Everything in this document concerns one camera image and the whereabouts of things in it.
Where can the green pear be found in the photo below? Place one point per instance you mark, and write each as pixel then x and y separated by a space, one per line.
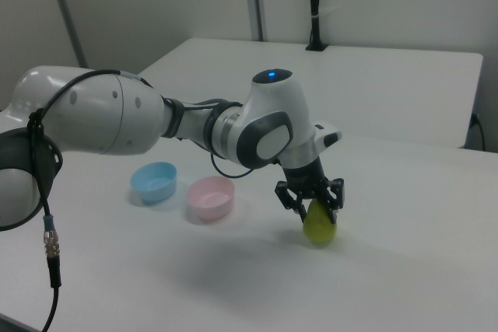
pixel 319 231

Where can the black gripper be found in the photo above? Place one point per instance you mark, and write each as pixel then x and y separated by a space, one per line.
pixel 305 176

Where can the black clamp-on camera stand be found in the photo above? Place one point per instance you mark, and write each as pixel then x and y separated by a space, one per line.
pixel 314 32

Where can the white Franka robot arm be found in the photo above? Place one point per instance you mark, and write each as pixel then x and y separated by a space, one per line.
pixel 116 114

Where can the pink plastic bowl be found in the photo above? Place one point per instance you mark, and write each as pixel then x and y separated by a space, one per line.
pixel 212 207

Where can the blue plastic bowl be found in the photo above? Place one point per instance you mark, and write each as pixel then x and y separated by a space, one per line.
pixel 153 192

